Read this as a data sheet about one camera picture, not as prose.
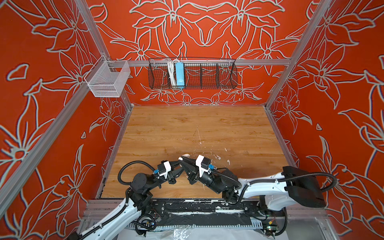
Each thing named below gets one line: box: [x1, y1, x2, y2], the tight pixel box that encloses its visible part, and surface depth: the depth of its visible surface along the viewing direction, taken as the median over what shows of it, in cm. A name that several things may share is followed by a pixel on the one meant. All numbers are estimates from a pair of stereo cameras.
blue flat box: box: [175, 62, 185, 86], surface depth 92 cm
